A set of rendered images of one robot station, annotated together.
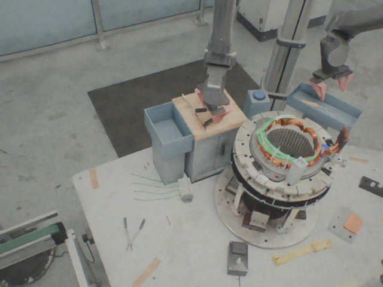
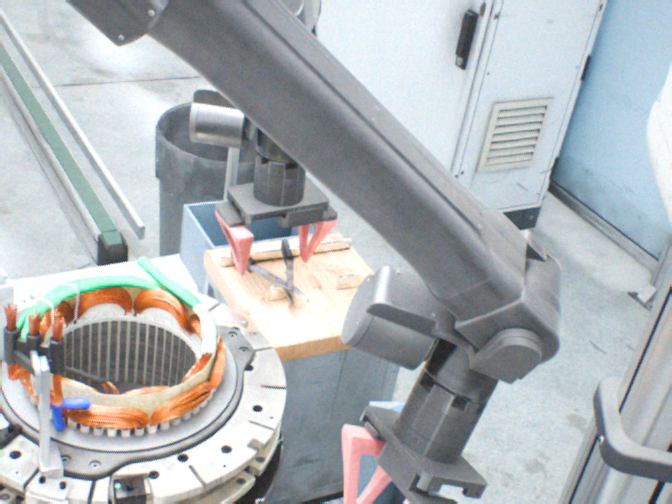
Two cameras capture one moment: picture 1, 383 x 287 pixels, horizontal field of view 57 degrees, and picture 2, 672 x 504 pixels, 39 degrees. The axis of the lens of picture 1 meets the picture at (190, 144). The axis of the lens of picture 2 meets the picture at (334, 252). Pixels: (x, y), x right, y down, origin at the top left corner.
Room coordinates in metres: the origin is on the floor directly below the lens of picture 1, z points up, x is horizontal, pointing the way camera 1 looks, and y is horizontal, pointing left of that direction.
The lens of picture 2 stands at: (0.83, -1.01, 1.72)
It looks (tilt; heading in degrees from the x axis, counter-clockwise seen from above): 32 degrees down; 86
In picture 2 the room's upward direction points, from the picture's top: 11 degrees clockwise
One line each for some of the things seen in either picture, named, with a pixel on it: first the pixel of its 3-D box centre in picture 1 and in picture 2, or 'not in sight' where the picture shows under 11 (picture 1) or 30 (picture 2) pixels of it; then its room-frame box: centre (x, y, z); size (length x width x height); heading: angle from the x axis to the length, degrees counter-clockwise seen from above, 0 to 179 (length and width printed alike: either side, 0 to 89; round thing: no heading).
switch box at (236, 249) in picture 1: (237, 258); not in sight; (0.46, -0.18, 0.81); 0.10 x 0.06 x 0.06; 178
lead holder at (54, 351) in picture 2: (342, 139); (34, 350); (0.65, -0.41, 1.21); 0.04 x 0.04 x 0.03; 33
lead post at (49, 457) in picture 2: (339, 147); (49, 417); (0.67, -0.43, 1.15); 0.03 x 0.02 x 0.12; 115
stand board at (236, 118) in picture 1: (209, 111); (306, 292); (0.87, -0.05, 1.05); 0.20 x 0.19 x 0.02; 119
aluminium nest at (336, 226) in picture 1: (346, 223); not in sight; (0.62, -0.58, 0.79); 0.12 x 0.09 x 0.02; 146
